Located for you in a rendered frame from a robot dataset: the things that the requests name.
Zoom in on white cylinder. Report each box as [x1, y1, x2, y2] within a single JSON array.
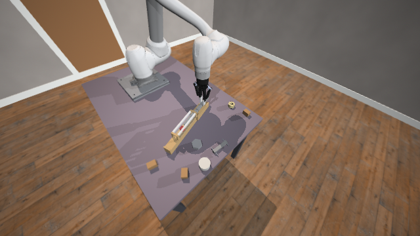
[[199, 157, 211, 171]]

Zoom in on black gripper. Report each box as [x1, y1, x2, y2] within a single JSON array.
[[193, 78, 212, 106]]

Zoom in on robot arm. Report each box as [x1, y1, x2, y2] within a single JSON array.
[[125, 0, 229, 88]]

